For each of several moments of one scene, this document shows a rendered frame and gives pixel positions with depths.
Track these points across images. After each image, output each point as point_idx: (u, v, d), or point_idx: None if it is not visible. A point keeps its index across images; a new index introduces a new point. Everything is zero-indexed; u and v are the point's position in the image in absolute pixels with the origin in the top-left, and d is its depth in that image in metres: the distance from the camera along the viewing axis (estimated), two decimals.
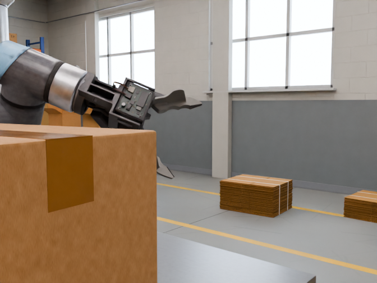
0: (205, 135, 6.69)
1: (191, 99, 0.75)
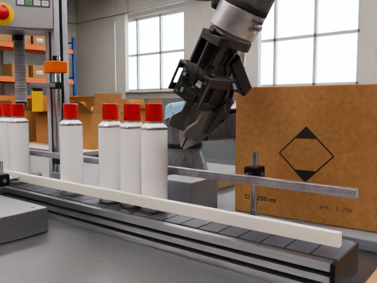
0: None
1: (191, 143, 0.72)
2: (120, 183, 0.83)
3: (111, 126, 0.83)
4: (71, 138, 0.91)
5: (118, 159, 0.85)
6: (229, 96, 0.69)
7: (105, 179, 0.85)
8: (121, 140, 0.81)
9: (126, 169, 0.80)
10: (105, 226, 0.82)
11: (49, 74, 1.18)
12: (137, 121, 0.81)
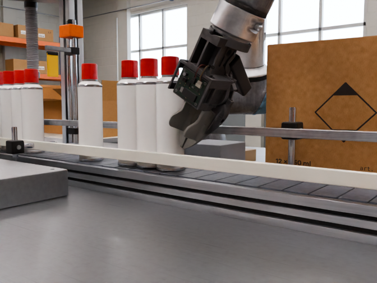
0: (237, 124, 7.10)
1: (191, 143, 0.72)
2: (136, 144, 0.79)
3: (131, 83, 0.79)
4: (91, 100, 0.86)
5: None
6: (229, 96, 0.69)
7: (124, 140, 0.80)
8: (138, 96, 0.77)
9: (143, 127, 0.76)
10: (129, 188, 0.76)
11: (63, 42, 1.13)
12: (154, 77, 0.77)
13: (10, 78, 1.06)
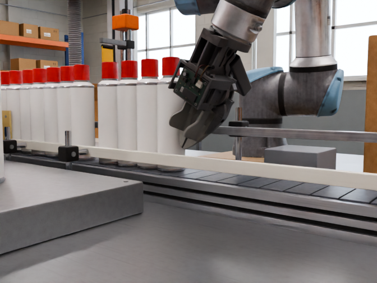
0: None
1: (191, 143, 0.72)
2: (137, 144, 0.79)
3: (130, 84, 0.79)
4: (113, 100, 0.82)
5: (137, 119, 0.80)
6: (229, 96, 0.69)
7: (123, 140, 0.80)
8: (140, 96, 0.76)
9: (146, 128, 0.76)
10: (217, 205, 0.64)
11: (112, 36, 1.01)
12: (156, 77, 0.77)
13: (55, 75, 0.95)
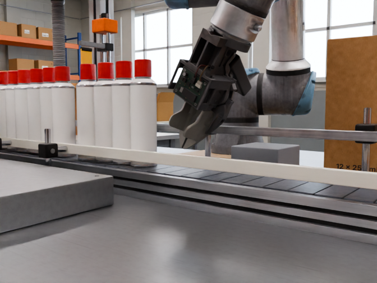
0: None
1: (191, 143, 0.72)
2: (112, 141, 0.83)
3: (105, 85, 0.83)
4: (91, 100, 0.87)
5: None
6: (229, 96, 0.69)
7: (100, 138, 0.85)
8: (114, 96, 0.81)
9: (120, 126, 0.81)
10: (182, 197, 0.69)
11: (93, 39, 1.05)
12: (129, 78, 0.82)
13: (38, 76, 0.99)
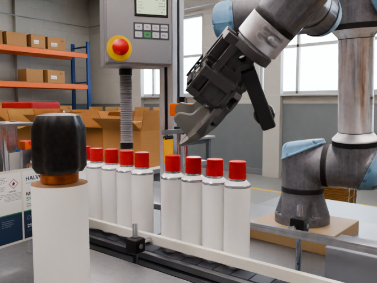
0: (254, 136, 7.03)
1: (185, 140, 0.72)
2: (202, 238, 0.83)
3: (195, 181, 0.83)
4: (177, 192, 0.86)
5: (201, 214, 0.84)
6: (231, 106, 0.67)
7: (188, 233, 0.84)
8: (206, 196, 0.81)
9: (212, 225, 0.81)
10: None
11: (164, 114, 1.05)
12: (221, 177, 0.81)
13: (114, 157, 0.99)
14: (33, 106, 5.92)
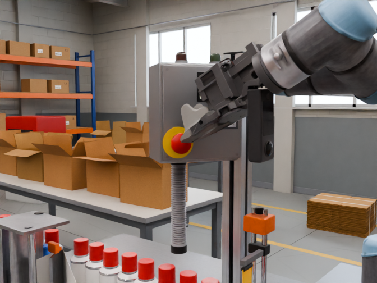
0: None
1: (183, 135, 0.73)
2: None
3: None
4: None
5: None
6: (225, 114, 0.65)
7: None
8: None
9: None
10: None
11: (229, 217, 0.85)
12: None
13: (170, 278, 0.79)
14: (38, 121, 5.72)
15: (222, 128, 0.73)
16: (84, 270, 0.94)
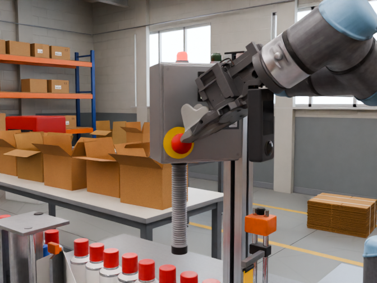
0: None
1: (183, 135, 0.73)
2: None
3: None
4: None
5: None
6: (225, 114, 0.65)
7: None
8: None
9: None
10: None
11: (230, 217, 0.85)
12: None
13: (171, 279, 0.78)
14: (38, 121, 5.72)
15: (222, 128, 0.73)
16: (84, 270, 0.94)
